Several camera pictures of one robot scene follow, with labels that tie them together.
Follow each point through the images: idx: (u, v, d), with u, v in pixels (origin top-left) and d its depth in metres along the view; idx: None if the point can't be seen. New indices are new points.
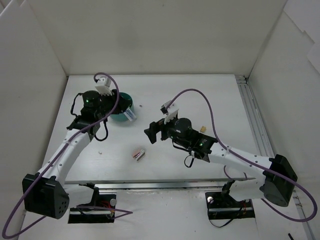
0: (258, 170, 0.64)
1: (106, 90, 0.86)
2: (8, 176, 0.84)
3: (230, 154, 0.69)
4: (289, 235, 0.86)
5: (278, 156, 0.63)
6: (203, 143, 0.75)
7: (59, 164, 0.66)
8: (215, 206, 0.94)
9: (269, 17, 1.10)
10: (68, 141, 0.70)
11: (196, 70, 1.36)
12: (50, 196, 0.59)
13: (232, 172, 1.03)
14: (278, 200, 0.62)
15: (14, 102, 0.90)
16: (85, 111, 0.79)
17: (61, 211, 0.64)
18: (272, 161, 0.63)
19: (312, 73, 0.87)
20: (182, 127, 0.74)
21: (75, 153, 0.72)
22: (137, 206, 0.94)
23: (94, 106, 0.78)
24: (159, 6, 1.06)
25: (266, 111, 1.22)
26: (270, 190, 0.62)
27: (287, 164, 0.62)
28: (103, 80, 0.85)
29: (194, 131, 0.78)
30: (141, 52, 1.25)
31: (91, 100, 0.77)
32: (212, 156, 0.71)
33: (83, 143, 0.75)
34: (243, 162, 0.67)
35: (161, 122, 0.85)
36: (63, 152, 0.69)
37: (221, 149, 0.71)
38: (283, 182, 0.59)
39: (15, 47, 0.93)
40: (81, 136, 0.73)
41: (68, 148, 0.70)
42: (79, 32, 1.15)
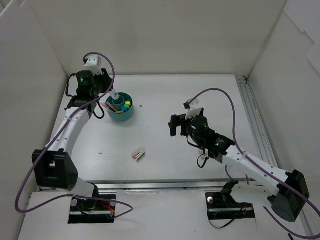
0: (273, 181, 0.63)
1: (98, 70, 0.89)
2: (8, 176, 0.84)
3: (245, 161, 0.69)
4: (289, 235, 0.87)
5: (295, 172, 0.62)
6: (219, 143, 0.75)
7: (64, 138, 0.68)
8: (216, 206, 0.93)
9: (269, 18, 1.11)
10: (70, 118, 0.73)
11: (196, 70, 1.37)
12: (60, 167, 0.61)
13: (233, 172, 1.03)
14: (286, 215, 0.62)
15: (14, 101, 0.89)
16: (81, 91, 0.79)
17: (72, 183, 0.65)
18: (288, 175, 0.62)
19: (312, 73, 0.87)
20: (198, 124, 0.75)
21: (77, 128, 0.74)
22: (138, 205, 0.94)
23: (89, 84, 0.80)
24: (160, 6, 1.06)
25: (266, 112, 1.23)
26: (280, 203, 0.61)
27: (303, 182, 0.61)
28: (94, 59, 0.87)
29: (211, 130, 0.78)
30: (142, 52, 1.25)
31: (86, 78, 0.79)
32: (227, 158, 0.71)
33: (83, 120, 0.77)
34: (258, 171, 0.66)
35: (182, 117, 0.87)
36: (66, 127, 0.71)
37: (237, 153, 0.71)
38: (295, 198, 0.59)
39: (15, 46, 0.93)
40: (81, 113, 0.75)
41: (71, 123, 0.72)
42: (79, 32, 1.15)
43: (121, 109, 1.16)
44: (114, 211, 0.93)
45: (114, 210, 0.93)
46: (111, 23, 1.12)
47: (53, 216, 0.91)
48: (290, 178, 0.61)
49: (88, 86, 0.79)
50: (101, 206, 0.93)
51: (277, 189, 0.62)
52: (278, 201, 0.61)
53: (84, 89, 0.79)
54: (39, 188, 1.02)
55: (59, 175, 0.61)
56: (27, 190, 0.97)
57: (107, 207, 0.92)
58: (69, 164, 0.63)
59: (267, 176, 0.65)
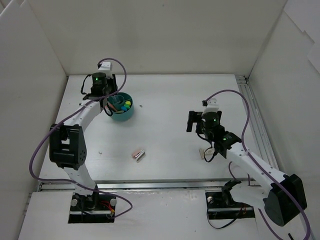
0: (268, 180, 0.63)
1: (110, 74, 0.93)
2: (8, 176, 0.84)
3: (246, 157, 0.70)
4: (289, 235, 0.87)
5: (294, 176, 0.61)
6: (226, 138, 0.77)
7: (79, 118, 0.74)
8: (215, 206, 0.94)
9: (269, 17, 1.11)
10: (85, 105, 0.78)
11: (196, 70, 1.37)
12: (74, 140, 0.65)
13: (236, 172, 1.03)
14: (276, 217, 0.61)
15: (14, 101, 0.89)
16: (95, 89, 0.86)
17: (81, 160, 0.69)
18: (286, 177, 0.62)
19: (312, 73, 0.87)
20: (208, 117, 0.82)
21: (90, 116, 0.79)
22: (138, 205, 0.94)
23: (103, 83, 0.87)
24: (160, 6, 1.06)
25: (266, 111, 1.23)
26: (271, 203, 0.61)
27: (300, 187, 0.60)
28: (107, 65, 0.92)
29: (221, 126, 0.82)
30: (142, 52, 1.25)
31: (100, 77, 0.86)
32: (230, 153, 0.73)
33: (96, 110, 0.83)
34: (256, 169, 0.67)
35: (199, 113, 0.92)
36: (82, 111, 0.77)
37: (240, 149, 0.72)
38: (288, 200, 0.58)
39: (15, 46, 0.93)
40: (95, 103, 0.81)
41: (86, 109, 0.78)
42: (79, 31, 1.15)
43: (121, 109, 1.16)
44: (114, 210, 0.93)
45: (114, 210, 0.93)
46: (111, 23, 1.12)
47: (54, 215, 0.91)
48: (287, 180, 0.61)
49: (102, 85, 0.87)
50: (101, 206, 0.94)
51: (271, 187, 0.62)
52: (270, 201, 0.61)
53: (98, 87, 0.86)
54: (39, 187, 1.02)
55: (71, 148, 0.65)
56: (27, 190, 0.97)
57: (107, 206, 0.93)
58: (82, 140, 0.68)
59: (264, 174, 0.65)
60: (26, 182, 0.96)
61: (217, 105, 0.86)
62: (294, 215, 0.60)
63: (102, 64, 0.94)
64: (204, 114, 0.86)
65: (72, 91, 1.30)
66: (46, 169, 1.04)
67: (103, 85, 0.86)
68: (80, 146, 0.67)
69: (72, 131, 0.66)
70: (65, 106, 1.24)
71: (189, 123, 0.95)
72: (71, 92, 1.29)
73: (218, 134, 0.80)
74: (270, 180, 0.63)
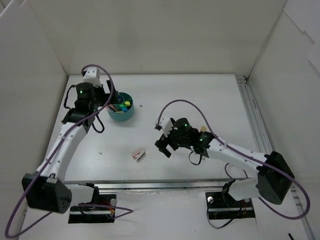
0: (253, 164, 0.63)
1: (98, 83, 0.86)
2: (8, 176, 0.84)
3: (226, 150, 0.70)
4: (289, 235, 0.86)
5: (274, 152, 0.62)
6: (202, 139, 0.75)
7: (57, 161, 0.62)
8: (216, 206, 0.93)
9: (269, 17, 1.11)
10: (64, 136, 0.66)
11: (196, 70, 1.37)
12: (52, 195, 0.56)
13: (234, 172, 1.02)
14: (273, 198, 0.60)
15: (14, 102, 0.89)
16: (79, 103, 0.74)
17: (63, 207, 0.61)
18: (267, 156, 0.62)
19: (312, 73, 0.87)
20: (178, 123, 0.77)
21: (71, 149, 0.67)
22: (138, 205, 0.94)
23: (89, 97, 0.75)
24: (160, 6, 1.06)
25: (266, 111, 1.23)
26: (264, 186, 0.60)
27: (282, 161, 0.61)
28: (92, 71, 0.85)
29: (193, 128, 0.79)
30: (141, 52, 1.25)
31: (86, 90, 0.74)
32: (211, 151, 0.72)
33: (80, 137, 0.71)
34: (239, 157, 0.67)
35: (163, 138, 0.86)
36: (60, 147, 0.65)
37: (219, 145, 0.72)
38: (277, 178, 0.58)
39: (15, 46, 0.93)
40: (76, 130, 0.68)
41: (65, 142, 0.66)
42: (79, 31, 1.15)
43: (121, 109, 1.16)
44: (114, 210, 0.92)
45: (114, 210, 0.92)
46: (111, 24, 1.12)
47: (54, 215, 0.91)
48: (269, 159, 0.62)
49: (87, 98, 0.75)
50: (101, 206, 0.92)
51: (257, 171, 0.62)
52: (263, 184, 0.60)
53: (83, 101, 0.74)
54: None
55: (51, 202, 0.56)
56: None
57: (106, 207, 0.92)
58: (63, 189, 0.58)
59: (248, 161, 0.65)
60: None
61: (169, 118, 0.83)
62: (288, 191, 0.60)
63: (86, 70, 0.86)
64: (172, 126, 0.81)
65: (72, 91, 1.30)
66: None
67: (89, 99, 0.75)
68: (61, 196, 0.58)
69: (48, 185, 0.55)
70: (65, 106, 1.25)
71: (160, 144, 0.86)
72: (71, 92, 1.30)
73: (193, 137, 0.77)
74: (255, 164, 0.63)
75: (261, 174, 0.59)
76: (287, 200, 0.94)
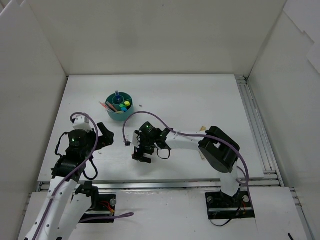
0: (197, 140, 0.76)
1: (87, 127, 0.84)
2: (7, 176, 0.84)
3: (178, 137, 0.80)
4: (289, 235, 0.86)
5: (212, 127, 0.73)
6: (162, 134, 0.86)
7: (46, 226, 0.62)
8: (215, 206, 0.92)
9: (269, 17, 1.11)
10: (52, 196, 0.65)
11: (196, 70, 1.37)
12: None
13: None
14: (222, 167, 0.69)
15: (14, 101, 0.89)
16: (72, 150, 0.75)
17: None
18: (207, 131, 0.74)
19: (311, 73, 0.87)
20: (141, 127, 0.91)
21: (62, 205, 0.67)
22: (138, 205, 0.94)
23: (81, 144, 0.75)
24: (160, 6, 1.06)
25: (266, 111, 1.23)
26: (209, 158, 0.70)
27: (218, 131, 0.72)
28: (81, 118, 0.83)
29: (155, 128, 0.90)
30: (141, 52, 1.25)
31: (78, 138, 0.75)
32: (168, 141, 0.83)
33: (71, 190, 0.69)
34: (187, 139, 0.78)
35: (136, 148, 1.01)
36: (49, 208, 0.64)
37: (173, 134, 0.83)
38: (215, 147, 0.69)
39: (15, 46, 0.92)
40: (65, 186, 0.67)
41: (54, 203, 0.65)
42: (79, 31, 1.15)
43: (120, 109, 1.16)
44: (114, 211, 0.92)
45: (114, 210, 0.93)
46: (110, 24, 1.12)
47: None
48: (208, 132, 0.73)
49: (80, 146, 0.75)
50: (101, 206, 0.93)
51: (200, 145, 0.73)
52: (208, 156, 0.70)
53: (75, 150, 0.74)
54: (39, 187, 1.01)
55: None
56: (27, 190, 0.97)
57: (107, 207, 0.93)
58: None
59: (193, 139, 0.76)
60: (26, 182, 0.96)
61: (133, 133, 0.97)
62: (234, 157, 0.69)
63: (75, 118, 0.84)
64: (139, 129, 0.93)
65: (72, 91, 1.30)
66: (45, 168, 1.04)
67: (81, 146, 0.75)
68: None
69: None
70: (65, 105, 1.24)
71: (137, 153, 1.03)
72: (70, 92, 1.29)
73: (156, 135, 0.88)
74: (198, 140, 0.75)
75: (203, 146, 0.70)
76: (286, 200, 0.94)
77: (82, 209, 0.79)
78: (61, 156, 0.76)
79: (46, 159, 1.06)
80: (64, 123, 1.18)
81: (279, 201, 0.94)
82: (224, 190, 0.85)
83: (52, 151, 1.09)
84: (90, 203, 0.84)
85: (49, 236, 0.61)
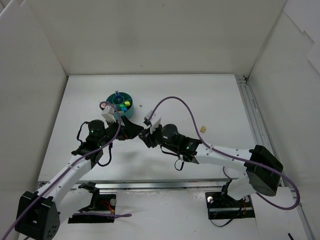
0: (240, 161, 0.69)
1: (111, 118, 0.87)
2: (7, 176, 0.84)
3: (213, 153, 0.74)
4: (289, 235, 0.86)
5: (258, 147, 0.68)
6: (190, 146, 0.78)
7: (58, 186, 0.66)
8: (216, 206, 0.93)
9: (269, 17, 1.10)
10: (71, 166, 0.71)
11: (196, 70, 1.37)
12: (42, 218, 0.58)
13: (231, 172, 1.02)
14: (267, 190, 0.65)
15: (14, 102, 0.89)
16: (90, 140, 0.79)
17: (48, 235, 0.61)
18: (252, 151, 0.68)
19: (311, 73, 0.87)
20: (169, 133, 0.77)
21: (75, 178, 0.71)
22: (138, 206, 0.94)
23: (100, 135, 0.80)
24: (159, 6, 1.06)
25: (266, 111, 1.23)
26: (255, 181, 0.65)
27: (265, 153, 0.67)
28: (107, 108, 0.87)
29: (180, 135, 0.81)
30: (141, 52, 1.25)
31: (96, 130, 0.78)
32: (198, 156, 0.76)
33: (84, 171, 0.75)
34: (226, 157, 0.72)
35: (147, 133, 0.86)
36: (66, 173, 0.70)
37: (205, 149, 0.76)
38: (264, 171, 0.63)
39: (14, 46, 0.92)
40: (83, 162, 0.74)
41: (70, 172, 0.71)
42: (79, 31, 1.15)
43: (121, 109, 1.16)
44: (114, 210, 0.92)
45: (114, 210, 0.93)
46: (111, 24, 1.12)
47: None
48: (253, 154, 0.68)
49: (98, 136, 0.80)
50: (101, 206, 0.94)
51: (246, 168, 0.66)
52: (253, 180, 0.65)
53: (94, 139, 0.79)
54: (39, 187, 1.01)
55: (36, 227, 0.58)
56: (27, 190, 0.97)
57: (107, 206, 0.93)
58: (53, 215, 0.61)
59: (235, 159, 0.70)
60: (26, 182, 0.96)
61: (160, 117, 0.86)
62: (278, 182, 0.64)
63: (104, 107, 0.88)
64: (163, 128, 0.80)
65: (72, 91, 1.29)
66: (45, 168, 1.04)
67: (100, 137, 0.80)
68: (50, 222, 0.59)
69: (43, 208, 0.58)
70: (65, 105, 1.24)
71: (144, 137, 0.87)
72: (70, 92, 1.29)
73: (181, 146, 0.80)
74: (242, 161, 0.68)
75: (250, 170, 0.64)
76: (286, 200, 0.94)
77: (81, 202, 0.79)
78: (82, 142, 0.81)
79: (46, 159, 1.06)
80: (64, 123, 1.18)
81: (279, 201, 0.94)
82: (231, 193, 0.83)
83: (52, 151, 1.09)
84: (89, 201, 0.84)
85: (57, 196, 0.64)
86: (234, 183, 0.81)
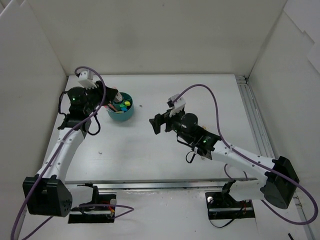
0: (261, 169, 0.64)
1: (91, 84, 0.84)
2: (8, 176, 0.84)
3: (232, 153, 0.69)
4: (289, 235, 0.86)
5: (282, 158, 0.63)
6: (206, 140, 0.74)
7: (57, 163, 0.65)
8: (216, 206, 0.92)
9: (269, 17, 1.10)
10: (63, 140, 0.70)
11: (196, 70, 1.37)
12: (52, 196, 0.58)
13: (232, 172, 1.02)
14: (279, 202, 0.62)
15: (14, 102, 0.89)
16: (74, 110, 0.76)
17: (65, 210, 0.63)
18: (275, 162, 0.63)
19: (311, 73, 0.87)
20: (188, 123, 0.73)
21: (70, 151, 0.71)
22: (138, 205, 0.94)
23: (82, 103, 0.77)
24: (160, 6, 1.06)
25: (266, 111, 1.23)
26: (271, 190, 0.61)
27: (289, 166, 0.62)
28: (84, 73, 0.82)
29: (198, 127, 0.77)
30: (141, 51, 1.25)
31: (78, 97, 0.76)
32: (215, 153, 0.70)
33: (78, 141, 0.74)
34: (246, 162, 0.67)
35: (166, 115, 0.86)
36: (60, 150, 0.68)
37: (224, 147, 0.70)
38: (284, 183, 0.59)
39: (15, 46, 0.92)
40: (75, 133, 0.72)
41: (64, 146, 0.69)
42: (79, 31, 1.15)
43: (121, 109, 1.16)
44: (114, 211, 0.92)
45: (114, 210, 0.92)
46: (111, 24, 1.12)
47: None
48: (277, 164, 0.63)
49: (81, 105, 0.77)
50: (101, 206, 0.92)
51: (266, 177, 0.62)
52: (269, 189, 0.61)
53: (78, 109, 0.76)
54: None
55: (51, 204, 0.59)
56: None
57: (106, 207, 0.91)
58: (63, 190, 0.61)
59: (255, 166, 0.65)
60: None
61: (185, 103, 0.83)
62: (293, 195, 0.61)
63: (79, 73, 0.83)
64: (182, 116, 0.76)
65: None
66: None
67: (83, 105, 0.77)
68: (62, 197, 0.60)
69: (49, 187, 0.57)
70: (65, 105, 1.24)
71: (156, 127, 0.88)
72: None
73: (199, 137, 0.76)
74: (263, 170, 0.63)
75: (269, 179, 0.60)
76: None
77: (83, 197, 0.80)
78: (66, 114, 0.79)
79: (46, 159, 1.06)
80: None
81: None
82: (233, 193, 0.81)
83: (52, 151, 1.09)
84: (91, 197, 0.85)
85: (60, 172, 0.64)
86: (239, 185, 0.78)
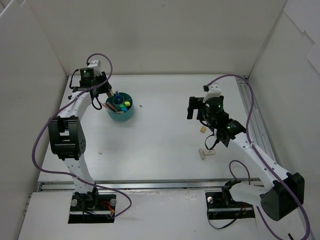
0: (270, 176, 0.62)
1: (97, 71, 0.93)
2: (7, 176, 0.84)
3: (249, 149, 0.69)
4: (289, 235, 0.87)
5: (297, 174, 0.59)
6: (230, 127, 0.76)
7: (74, 109, 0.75)
8: (216, 206, 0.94)
9: (269, 17, 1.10)
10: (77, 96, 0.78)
11: (196, 70, 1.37)
12: (73, 131, 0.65)
13: (237, 172, 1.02)
14: (273, 212, 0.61)
15: (14, 102, 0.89)
16: (83, 81, 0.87)
17: (82, 148, 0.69)
18: (288, 175, 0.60)
19: (312, 73, 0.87)
20: (212, 102, 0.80)
21: (82, 107, 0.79)
22: (138, 206, 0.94)
23: (91, 76, 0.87)
24: (159, 6, 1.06)
25: (266, 111, 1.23)
26: (270, 199, 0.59)
27: (302, 186, 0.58)
28: (95, 62, 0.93)
29: (224, 113, 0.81)
30: (141, 52, 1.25)
31: (88, 70, 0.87)
32: (234, 142, 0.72)
33: (86, 103, 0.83)
34: (260, 163, 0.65)
35: (200, 100, 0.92)
36: (75, 102, 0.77)
37: (245, 141, 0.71)
38: (287, 198, 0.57)
39: (15, 47, 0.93)
40: (86, 94, 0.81)
41: (78, 101, 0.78)
42: (78, 31, 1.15)
43: (121, 109, 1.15)
44: (114, 210, 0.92)
45: (114, 210, 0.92)
46: (110, 24, 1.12)
47: (54, 214, 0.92)
48: (290, 178, 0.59)
49: (90, 77, 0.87)
50: (101, 206, 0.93)
51: (272, 185, 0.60)
52: (269, 197, 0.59)
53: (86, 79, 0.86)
54: (39, 188, 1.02)
55: (71, 139, 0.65)
56: (27, 190, 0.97)
57: (107, 206, 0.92)
58: (80, 129, 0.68)
59: (267, 170, 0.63)
60: (26, 182, 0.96)
61: (219, 91, 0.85)
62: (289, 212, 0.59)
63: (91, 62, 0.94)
64: (208, 100, 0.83)
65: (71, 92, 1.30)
66: (45, 168, 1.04)
67: (91, 77, 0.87)
68: (80, 136, 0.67)
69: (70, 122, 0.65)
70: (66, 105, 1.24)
71: (190, 110, 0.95)
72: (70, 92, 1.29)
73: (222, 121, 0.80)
74: (272, 177, 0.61)
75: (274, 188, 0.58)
76: None
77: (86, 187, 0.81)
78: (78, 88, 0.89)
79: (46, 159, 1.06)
80: None
81: None
82: (234, 192, 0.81)
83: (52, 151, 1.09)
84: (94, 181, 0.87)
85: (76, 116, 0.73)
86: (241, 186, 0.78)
